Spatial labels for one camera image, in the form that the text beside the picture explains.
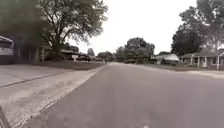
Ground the pale concrete driveway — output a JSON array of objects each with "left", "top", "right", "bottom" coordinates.
[{"left": 0, "top": 64, "right": 73, "bottom": 89}]

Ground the grey asphalt road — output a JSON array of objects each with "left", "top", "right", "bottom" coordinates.
[{"left": 23, "top": 61, "right": 224, "bottom": 128}]

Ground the large spreading tree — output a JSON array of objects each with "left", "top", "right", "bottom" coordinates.
[{"left": 37, "top": 0, "right": 110, "bottom": 62}]

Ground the dark dense tree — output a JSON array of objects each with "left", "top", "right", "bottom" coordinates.
[{"left": 170, "top": 25, "right": 203, "bottom": 57}]

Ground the tall leafy tree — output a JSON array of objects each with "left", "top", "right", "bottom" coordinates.
[{"left": 179, "top": 0, "right": 224, "bottom": 52}]

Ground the low house with white posts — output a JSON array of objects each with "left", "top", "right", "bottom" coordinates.
[{"left": 179, "top": 48, "right": 224, "bottom": 70}]

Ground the house with pale roof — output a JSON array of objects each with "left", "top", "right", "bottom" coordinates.
[{"left": 154, "top": 53, "right": 180, "bottom": 66}]

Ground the low house with pale wall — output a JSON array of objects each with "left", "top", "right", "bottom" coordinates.
[{"left": 59, "top": 48, "right": 88, "bottom": 62}]

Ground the grass lawn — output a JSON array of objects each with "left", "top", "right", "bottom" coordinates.
[{"left": 41, "top": 60, "right": 106, "bottom": 71}]

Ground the distant clump of trees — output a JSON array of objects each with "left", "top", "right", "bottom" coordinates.
[{"left": 114, "top": 36, "right": 156, "bottom": 64}]

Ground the dark house behind tree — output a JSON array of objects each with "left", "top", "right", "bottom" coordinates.
[{"left": 13, "top": 34, "right": 53, "bottom": 64}]

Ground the pale concrete kerb strip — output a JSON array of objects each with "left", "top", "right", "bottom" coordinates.
[{"left": 0, "top": 64, "right": 110, "bottom": 128}]

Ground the pale vehicle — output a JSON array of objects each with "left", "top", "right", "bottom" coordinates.
[{"left": 0, "top": 35, "right": 15, "bottom": 65}]

